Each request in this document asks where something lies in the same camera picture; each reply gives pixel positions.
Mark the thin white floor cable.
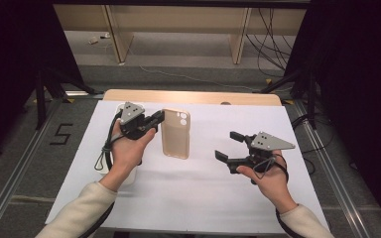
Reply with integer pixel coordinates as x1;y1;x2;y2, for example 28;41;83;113
125;49;269;93

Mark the white table cover sheet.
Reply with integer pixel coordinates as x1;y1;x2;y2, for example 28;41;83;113
45;100;331;236

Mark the black floor cable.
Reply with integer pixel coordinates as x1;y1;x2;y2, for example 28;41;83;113
291;113;335;177

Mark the aluminium floor rail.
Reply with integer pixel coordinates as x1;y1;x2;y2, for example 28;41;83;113
0;98;64;238
292;100;371;238

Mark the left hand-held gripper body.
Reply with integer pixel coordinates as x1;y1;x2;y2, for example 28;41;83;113
119;101;154;141

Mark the person's left hand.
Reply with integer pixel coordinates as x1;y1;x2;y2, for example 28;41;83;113
110;120;157;172

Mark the person's right hand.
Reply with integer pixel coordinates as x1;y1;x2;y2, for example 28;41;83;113
236;151;297;214

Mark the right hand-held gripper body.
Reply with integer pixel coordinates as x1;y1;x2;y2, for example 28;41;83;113
227;131;296;175

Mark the black curtain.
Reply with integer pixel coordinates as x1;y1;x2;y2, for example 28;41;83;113
284;0;381;229
0;0;84;163

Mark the light wooden desk frame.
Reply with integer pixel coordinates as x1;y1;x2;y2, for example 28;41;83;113
53;3;307;65

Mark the black metal stand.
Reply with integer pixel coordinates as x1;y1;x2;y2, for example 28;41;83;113
259;63;318;130
34;65;105;131

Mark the left hand-held gripper cable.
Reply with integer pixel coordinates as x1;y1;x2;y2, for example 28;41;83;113
93;110;123;172

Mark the bundle of black cables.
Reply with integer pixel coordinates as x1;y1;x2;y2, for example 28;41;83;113
246;8;296;78

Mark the right hand-held gripper cable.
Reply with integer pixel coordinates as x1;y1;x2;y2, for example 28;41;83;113
252;153;291;184

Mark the beige phone case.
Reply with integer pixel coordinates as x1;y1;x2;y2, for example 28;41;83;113
161;108;191;161

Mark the hand-held gripper cable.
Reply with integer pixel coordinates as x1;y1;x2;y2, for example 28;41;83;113
93;110;123;172
252;153;291;184

